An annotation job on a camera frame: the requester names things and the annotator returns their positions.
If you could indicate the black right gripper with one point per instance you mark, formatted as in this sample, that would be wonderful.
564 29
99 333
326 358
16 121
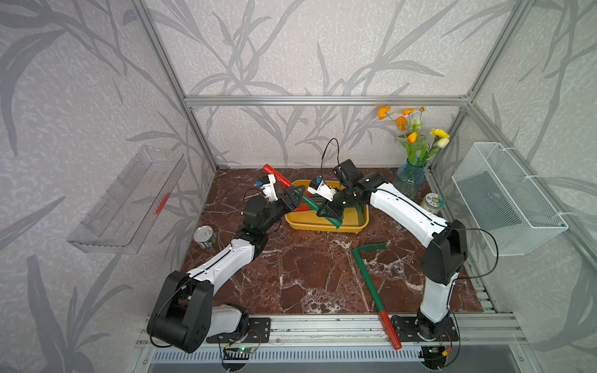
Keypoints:
330 210

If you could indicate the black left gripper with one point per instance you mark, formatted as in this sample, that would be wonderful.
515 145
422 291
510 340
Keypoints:
291 203

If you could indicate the green hoe red grip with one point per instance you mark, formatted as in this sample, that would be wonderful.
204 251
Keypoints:
280 178
383 315
310 205

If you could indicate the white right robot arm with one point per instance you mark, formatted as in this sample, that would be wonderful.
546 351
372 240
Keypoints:
445 242

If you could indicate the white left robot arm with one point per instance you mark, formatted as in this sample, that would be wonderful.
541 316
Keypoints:
184 315

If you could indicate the yellow plastic storage box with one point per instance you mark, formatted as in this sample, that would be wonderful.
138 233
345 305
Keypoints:
354 220

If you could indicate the blue glass vase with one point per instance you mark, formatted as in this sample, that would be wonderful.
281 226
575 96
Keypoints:
409 179

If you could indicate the tin can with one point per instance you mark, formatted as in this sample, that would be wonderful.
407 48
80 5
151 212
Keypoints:
205 237

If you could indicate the small labelled glass jar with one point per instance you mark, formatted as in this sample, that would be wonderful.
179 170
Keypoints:
433 203

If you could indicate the artificial flower bouquet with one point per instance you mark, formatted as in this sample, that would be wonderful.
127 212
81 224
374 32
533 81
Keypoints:
409 121

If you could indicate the left circuit board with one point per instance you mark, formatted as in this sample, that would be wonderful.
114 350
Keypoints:
243 352

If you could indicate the circuit board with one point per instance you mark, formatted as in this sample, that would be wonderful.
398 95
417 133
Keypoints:
243 352
435 358

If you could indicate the right circuit board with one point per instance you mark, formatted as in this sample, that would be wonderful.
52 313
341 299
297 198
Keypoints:
435 358

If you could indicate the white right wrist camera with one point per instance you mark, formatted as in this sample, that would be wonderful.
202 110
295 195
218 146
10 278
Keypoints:
319 187

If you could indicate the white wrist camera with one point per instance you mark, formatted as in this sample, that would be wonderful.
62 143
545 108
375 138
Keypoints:
267 185
319 187

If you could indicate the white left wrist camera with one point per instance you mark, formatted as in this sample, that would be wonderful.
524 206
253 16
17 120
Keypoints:
267 185

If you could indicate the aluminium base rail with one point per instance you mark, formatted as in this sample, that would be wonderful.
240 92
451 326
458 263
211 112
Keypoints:
349 338

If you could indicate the clear acrylic wall shelf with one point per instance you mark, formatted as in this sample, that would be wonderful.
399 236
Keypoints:
124 216

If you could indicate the white wire mesh basket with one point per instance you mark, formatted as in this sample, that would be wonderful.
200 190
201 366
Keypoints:
505 201

